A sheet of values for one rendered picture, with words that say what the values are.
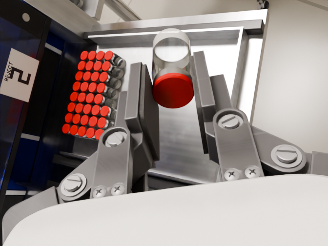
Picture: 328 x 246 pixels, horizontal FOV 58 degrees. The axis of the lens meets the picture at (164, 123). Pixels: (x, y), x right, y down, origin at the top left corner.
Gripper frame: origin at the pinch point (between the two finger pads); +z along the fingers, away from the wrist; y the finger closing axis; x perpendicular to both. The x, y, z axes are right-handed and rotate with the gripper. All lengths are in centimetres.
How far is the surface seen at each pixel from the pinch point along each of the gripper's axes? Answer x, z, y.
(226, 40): -19.2, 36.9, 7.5
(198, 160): -31.0, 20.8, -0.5
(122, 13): -33, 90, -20
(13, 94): -20, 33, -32
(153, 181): -32.9, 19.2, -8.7
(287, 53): -74, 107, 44
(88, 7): -18, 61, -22
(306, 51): -72, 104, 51
